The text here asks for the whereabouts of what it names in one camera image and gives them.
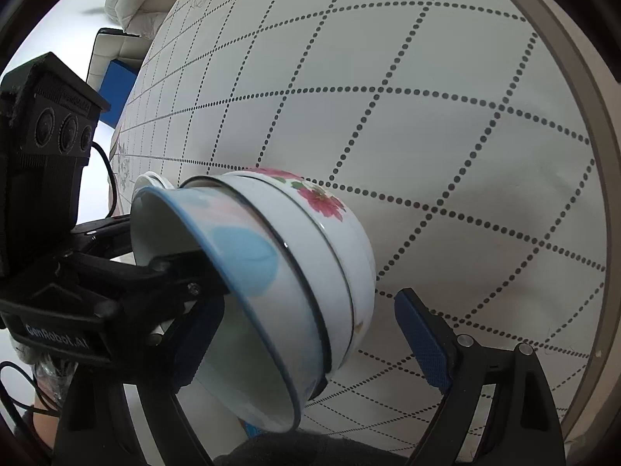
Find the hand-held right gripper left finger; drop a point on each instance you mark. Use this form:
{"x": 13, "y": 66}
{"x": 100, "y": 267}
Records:
{"x": 199, "y": 344}

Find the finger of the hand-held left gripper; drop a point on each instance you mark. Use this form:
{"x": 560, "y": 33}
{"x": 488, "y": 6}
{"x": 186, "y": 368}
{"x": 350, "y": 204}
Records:
{"x": 102, "y": 235}
{"x": 160, "y": 281}

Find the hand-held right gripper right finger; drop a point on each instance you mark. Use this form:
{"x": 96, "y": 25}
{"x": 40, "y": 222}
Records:
{"x": 422, "y": 344}

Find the pastel bowl blue rim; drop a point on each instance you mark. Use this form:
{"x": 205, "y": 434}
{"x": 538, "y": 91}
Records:
{"x": 242, "y": 262}

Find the white bowl red flowers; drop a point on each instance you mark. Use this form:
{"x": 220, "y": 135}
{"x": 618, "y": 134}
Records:
{"x": 354, "y": 262}

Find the white bowl dark rim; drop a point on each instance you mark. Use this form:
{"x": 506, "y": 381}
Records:
{"x": 301, "y": 262}

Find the blue mat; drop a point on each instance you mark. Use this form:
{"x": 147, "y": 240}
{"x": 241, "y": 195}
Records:
{"x": 119, "y": 77}

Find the diamond patterned floral tablecloth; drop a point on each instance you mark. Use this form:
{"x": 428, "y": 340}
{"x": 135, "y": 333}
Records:
{"x": 412, "y": 107}

